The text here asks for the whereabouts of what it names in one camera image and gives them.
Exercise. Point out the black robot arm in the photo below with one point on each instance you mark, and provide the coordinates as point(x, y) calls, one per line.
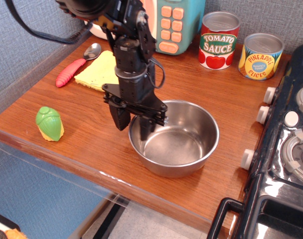
point(125, 23)

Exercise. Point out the spoon with red handle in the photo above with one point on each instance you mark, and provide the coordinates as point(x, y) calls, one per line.
point(91, 53)

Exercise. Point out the white stove knob middle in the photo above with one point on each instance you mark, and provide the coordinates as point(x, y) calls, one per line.
point(262, 114)

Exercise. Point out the toy microwave teal and white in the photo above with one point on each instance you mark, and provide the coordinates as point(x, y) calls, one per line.
point(173, 23)

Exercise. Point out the white stove knob back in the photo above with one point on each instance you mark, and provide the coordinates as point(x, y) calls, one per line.
point(269, 95)

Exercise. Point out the tomato sauce can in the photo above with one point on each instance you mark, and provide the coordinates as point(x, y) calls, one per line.
point(219, 34)

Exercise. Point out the pineapple slices can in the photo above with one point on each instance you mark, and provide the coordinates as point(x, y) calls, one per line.
point(260, 56)

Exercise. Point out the black toy stove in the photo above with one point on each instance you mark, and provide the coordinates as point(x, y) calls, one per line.
point(273, 202)

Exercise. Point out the white stove knob front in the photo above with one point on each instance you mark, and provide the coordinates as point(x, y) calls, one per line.
point(247, 158)

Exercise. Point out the white stove knob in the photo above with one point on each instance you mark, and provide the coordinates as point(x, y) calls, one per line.
point(247, 158)
point(269, 95)
point(262, 114)

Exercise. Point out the black oven door handle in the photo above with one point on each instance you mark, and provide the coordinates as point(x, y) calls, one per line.
point(226, 205)

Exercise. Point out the folded yellow cloth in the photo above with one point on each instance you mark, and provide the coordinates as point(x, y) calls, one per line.
point(101, 71)

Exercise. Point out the toy corn green husk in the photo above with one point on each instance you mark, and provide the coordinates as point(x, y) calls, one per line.
point(49, 123)

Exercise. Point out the stainless steel pot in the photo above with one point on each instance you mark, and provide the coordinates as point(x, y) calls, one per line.
point(182, 145)

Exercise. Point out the orange fuzzy object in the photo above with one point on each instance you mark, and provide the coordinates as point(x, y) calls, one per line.
point(12, 234)

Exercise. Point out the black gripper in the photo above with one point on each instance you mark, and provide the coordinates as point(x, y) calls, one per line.
point(135, 95)

